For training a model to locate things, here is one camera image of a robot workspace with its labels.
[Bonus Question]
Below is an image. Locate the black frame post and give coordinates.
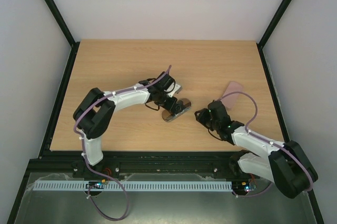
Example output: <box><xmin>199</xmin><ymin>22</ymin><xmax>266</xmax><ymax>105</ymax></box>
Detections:
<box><xmin>27</xmin><ymin>0</ymin><xmax>78</xmax><ymax>48</ymax></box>
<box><xmin>257</xmin><ymin>0</ymin><xmax>310</xmax><ymax>48</ymax></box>

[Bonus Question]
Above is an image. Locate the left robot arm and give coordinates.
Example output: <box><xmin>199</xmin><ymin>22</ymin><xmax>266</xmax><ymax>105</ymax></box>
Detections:
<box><xmin>73</xmin><ymin>71</ymin><xmax>191</xmax><ymax>166</ymax></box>

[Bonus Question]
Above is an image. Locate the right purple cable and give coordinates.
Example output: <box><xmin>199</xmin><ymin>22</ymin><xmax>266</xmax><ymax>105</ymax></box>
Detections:
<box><xmin>221</xmin><ymin>91</ymin><xmax>315</xmax><ymax>198</ymax></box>

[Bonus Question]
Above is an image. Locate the left black frame post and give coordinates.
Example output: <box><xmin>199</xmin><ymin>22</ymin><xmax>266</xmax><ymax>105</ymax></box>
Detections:
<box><xmin>27</xmin><ymin>0</ymin><xmax>78</xmax><ymax>48</ymax></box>

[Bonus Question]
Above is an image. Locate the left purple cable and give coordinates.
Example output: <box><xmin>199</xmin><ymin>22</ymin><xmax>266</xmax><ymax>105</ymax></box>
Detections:
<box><xmin>73</xmin><ymin>64</ymin><xmax>131</xmax><ymax>221</ymax></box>

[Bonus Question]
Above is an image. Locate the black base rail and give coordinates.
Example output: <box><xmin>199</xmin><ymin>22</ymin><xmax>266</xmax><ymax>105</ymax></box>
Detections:
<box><xmin>26</xmin><ymin>151</ymin><xmax>252</xmax><ymax>181</ymax></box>

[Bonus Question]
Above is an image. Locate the purple cable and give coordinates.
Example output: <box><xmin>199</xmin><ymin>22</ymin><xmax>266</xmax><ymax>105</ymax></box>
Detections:
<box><xmin>221</xmin><ymin>91</ymin><xmax>315</xmax><ymax>198</ymax></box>
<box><xmin>73</xmin><ymin>64</ymin><xmax>131</xmax><ymax>221</ymax></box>

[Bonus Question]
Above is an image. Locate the metal floor plate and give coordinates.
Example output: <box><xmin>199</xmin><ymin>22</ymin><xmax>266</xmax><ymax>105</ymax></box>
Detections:
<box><xmin>15</xmin><ymin>173</ymin><xmax>316</xmax><ymax>223</ymax></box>

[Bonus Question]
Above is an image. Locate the brown plaid glasses case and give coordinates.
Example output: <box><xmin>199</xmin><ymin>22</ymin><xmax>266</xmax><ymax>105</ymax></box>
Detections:
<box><xmin>162</xmin><ymin>98</ymin><xmax>192</xmax><ymax>122</ymax></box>

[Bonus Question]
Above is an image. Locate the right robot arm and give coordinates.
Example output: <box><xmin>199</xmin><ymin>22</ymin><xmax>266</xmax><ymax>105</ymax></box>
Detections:
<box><xmin>194</xmin><ymin>101</ymin><xmax>318</xmax><ymax>199</ymax></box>

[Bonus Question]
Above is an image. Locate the right black frame post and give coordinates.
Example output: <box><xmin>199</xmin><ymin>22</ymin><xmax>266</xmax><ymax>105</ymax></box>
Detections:
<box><xmin>257</xmin><ymin>0</ymin><xmax>310</xmax><ymax>48</ymax></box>

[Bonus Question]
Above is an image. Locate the light blue cable duct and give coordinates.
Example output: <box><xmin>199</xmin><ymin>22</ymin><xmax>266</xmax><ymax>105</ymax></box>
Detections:
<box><xmin>33</xmin><ymin>180</ymin><xmax>232</xmax><ymax>192</ymax></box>

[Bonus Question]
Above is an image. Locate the pink glasses case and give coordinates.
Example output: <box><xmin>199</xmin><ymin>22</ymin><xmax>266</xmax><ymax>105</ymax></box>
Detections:
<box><xmin>221</xmin><ymin>81</ymin><xmax>243</xmax><ymax>110</ymax></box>

